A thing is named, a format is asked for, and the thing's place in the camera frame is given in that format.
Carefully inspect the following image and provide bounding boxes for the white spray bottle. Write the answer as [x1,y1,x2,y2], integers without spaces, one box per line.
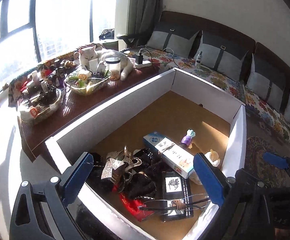
[195,50,202,67]

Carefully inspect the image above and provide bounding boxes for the black framed eyeglasses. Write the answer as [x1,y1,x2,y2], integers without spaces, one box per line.
[137,193,210,213]

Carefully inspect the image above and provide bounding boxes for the grey pillow far left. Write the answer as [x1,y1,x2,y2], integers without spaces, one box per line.
[147,22,201,58]

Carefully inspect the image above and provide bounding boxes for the black charger plug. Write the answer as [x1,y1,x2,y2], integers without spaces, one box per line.
[135,51,143,64]

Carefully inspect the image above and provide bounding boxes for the glass jar black lid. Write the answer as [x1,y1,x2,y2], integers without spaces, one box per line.
[105,57,121,80]

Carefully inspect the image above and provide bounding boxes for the blue white ointment box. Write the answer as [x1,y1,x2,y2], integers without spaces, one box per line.
[143,132,194,179]

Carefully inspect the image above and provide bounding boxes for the purple toy figure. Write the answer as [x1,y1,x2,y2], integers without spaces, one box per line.
[179,129,195,150]

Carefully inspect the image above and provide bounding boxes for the red packet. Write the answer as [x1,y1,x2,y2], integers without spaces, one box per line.
[112,185,155,222]

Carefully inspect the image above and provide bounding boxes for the black fabric garment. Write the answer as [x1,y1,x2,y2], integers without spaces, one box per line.
[87,148,167,199]

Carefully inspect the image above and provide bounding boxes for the floral bench cushion cover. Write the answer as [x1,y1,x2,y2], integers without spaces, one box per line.
[120,47,290,153]

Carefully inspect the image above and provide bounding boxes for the rhinestone high heel shoe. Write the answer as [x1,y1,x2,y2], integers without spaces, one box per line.
[101,146,142,184]

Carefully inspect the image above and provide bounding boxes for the white power strip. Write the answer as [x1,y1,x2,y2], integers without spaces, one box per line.
[131,59,152,69]

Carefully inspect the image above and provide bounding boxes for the glass bowl with trinkets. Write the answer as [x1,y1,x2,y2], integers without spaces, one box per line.
[64,67,111,95]

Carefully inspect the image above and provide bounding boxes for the white cat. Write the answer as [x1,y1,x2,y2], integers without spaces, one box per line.
[78,45,134,81]

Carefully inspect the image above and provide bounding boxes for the black booklet white label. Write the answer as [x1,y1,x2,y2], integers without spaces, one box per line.
[161,172,194,222]

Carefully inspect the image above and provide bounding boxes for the grey curtain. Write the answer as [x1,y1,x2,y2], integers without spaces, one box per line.
[124,0,162,48]

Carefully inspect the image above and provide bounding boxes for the white cardboard sorting box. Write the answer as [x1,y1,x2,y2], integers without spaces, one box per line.
[45,69,246,239]

